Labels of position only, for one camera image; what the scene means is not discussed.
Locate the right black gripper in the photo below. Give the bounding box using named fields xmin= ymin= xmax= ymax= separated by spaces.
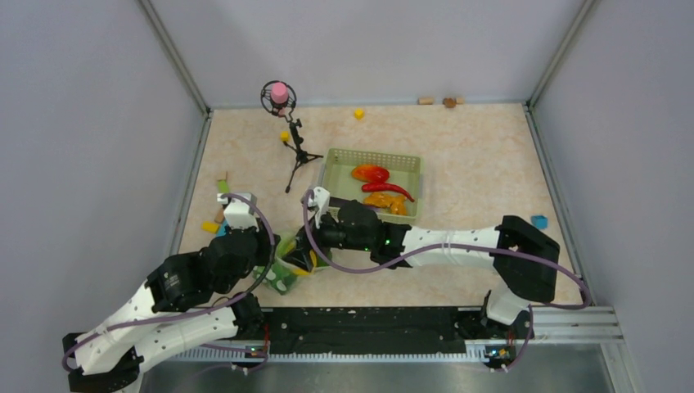
xmin=283 ymin=204 xmax=373 ymax=273

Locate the green toy bell pepper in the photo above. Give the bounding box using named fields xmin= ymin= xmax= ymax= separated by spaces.
xmin=262 ymin=257 xmax=300 ymax=295

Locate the clear zip top bag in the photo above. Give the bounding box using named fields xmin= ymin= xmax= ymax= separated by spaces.
xmin=263 ymin=231 xmax=329 ymax=296

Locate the yellow toy lemon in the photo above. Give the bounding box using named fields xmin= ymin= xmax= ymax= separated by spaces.
xmin=281 ymin=240 xmax=318 ymax=277

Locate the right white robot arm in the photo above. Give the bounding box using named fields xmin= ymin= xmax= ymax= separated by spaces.
xmin=302 ymin=201 xmax=561 ymax=337

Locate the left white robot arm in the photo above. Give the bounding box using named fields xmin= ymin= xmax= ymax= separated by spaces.
xmin=62 ymin=228 xmax=281 ymax=392

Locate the blue cylinder toy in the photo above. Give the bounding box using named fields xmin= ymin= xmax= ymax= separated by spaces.
xmin=215 ymin=224 xmax=228 ymax=237

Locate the yellow wooden block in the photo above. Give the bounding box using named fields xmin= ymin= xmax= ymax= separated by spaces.
xmin=201 ymin=221 xmax=220 ymax=233

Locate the red toy chili pepper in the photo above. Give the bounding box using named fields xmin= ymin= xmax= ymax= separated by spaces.
xmin=361 ymin=183 xmax=415 ymax=202

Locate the orange toy ginger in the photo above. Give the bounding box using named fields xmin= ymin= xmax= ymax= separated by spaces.
xmin=363 ymin=192 xmax=408 ymax=215

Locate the red orange toy pepper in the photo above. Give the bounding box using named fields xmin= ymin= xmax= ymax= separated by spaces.
xmin=350 ymin=165 xmax=390 ymax=183

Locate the green wooden block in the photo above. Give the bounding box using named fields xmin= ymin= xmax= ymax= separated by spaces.
xmin=216 ymin=180 xmax=230 ymax=194

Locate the light green plastic basket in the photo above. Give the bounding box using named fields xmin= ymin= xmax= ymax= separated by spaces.
xmin=318 ymin=148 xmax=423 ymax=224

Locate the pink microphone on tripod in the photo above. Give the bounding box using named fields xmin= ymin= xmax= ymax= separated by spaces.
xmin=260 ymin=80 xmax=323 ymax=193

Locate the brown cork piece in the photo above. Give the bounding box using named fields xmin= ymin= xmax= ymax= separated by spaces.
xmin=442 ymin=97 xmax=457 ymax=109

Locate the blue toy block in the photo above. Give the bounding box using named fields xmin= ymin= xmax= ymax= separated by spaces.
xmin=530 ymin=215 xmax=549 ymax=230

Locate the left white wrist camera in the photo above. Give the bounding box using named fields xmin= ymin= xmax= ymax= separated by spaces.
xmin=217 ymin=193 xmax=259 ymax=231

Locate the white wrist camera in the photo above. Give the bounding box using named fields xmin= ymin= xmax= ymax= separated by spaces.
xmin=217 ymin=193 xmax=259 ymax=231
xmin=304 ymin=187 xmax=331 ymax=228

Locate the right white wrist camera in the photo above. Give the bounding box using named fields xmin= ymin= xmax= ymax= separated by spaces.
xmin=304 ymin=187 xmax=331 ymax=228

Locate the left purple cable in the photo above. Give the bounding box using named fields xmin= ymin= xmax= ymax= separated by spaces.
xmin=61 ymin=192 xmax=277 ymax=375

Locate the purple cable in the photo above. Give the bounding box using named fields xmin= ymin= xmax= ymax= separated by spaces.
xmin=61 ymin=192 xmax=277 ymax=375
xmin=301 ymin=188 xmax=593 ymax=311

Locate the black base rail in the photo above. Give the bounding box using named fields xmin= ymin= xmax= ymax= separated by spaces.
xmin=231 ymin=306 xmax=525 ymax=355

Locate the cork at back wall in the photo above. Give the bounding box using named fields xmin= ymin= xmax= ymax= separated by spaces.
xmin=417 ymin=97 xmax=435 ymax=105

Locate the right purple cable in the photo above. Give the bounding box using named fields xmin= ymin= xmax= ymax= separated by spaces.
xmin=301 ymin=188 xmax=593 ymax=311

